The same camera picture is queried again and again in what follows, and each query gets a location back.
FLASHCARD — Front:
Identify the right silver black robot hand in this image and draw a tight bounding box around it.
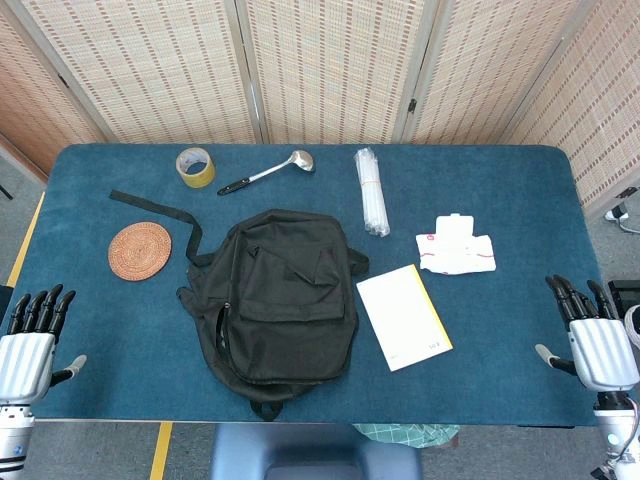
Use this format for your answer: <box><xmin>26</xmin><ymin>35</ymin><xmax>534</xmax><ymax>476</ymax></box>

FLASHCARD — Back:
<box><xmin>534</xmin><ymin>273</ymin><xmax>640</xmax><ymax>394</ymax></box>

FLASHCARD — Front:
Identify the round woven rattan coaster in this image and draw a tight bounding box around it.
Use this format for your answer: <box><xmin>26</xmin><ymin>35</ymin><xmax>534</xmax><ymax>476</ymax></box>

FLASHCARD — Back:
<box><xmin>107</xmin><ymin>221</ymin><xmax>173</xmax><ymax>279</ymax></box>

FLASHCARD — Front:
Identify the white wet wipes pack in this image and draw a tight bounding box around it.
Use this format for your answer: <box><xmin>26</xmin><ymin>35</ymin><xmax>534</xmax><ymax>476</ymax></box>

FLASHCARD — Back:
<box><xmin>415</xmin><ymin>213</ymin><xmax>498</xmax><ymax>276</ymax></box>

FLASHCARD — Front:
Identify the white plug with cable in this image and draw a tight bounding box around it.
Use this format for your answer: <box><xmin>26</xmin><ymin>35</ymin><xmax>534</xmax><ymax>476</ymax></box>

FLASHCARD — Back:
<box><xmin>604</xmin><ymin>202</ymin><xmax>640</xmax><ymax>234</ymax></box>

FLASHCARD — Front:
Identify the green checked cloth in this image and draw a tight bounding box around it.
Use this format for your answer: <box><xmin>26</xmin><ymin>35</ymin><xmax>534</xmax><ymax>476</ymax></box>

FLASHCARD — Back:
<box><xmin>352</xmin><ymin>423</ymin><xmax>460</xmax><ymax>450</ymax></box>

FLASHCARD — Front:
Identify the bamboo folding screen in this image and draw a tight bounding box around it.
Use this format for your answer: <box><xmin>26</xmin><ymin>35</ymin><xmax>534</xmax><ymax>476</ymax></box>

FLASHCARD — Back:
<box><xmin>0</xmin><ymin>0</ymin><xmax>640</xmax><ymax>209</ymax></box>

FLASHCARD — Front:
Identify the black box device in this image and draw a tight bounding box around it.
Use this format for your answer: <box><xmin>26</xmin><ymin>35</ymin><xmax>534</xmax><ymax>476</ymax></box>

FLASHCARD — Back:
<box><xmin>607</xmin><ymin>279</ymin><xmax>640</xmax><ymax>321</ymax></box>

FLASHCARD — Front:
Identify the metal ladle black handle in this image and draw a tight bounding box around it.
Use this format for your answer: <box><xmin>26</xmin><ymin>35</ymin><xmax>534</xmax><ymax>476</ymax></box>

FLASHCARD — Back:
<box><xmin>216</xmin><ymin>149</ymin><xmax>316</xmax><ymax>197</ymax></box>

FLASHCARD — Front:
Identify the yellow packing tape roll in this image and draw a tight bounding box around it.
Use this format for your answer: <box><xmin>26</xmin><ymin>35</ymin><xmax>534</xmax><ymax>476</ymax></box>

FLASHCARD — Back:
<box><xmin>175</xmin><ymin>146</ymin><xmax>217</xmax><ymax>190</ymax></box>

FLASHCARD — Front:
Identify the blue robot torso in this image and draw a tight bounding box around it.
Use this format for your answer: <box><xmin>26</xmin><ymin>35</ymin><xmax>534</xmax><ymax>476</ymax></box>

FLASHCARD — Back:
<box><xmin>209</xmin><ymin>423</ymin><xmax>424</xmax><ymax>480</ymax></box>

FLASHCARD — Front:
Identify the black fabric backpack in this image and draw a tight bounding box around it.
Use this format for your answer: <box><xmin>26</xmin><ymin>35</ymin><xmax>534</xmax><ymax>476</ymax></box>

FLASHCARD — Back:
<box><xmin>108</xmin><ymin>189</ymin><xmax>370</xmax><ymax>422</ymax></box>

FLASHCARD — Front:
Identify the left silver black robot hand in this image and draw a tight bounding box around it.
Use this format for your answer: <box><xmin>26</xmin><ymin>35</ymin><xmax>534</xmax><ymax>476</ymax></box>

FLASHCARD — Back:
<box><xmin>0</xmin><ymin>283</ymin><xmax>88</xmax><ymax>405</ymax></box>

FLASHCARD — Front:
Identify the blue table cover cloth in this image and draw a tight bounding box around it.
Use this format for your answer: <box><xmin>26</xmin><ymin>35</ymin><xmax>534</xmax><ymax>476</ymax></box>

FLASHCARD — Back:
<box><xmin>30</xmin><ymin>143</ymin><xmax>601</xmax><ymax>427</ymax></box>

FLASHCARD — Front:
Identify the yellow and white book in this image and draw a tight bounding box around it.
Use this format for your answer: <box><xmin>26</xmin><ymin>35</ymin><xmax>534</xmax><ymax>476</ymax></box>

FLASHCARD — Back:
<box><xmin>355</xmin><ymin>263</ymin><xmax>455</xmax><ymax>373</ymax></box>

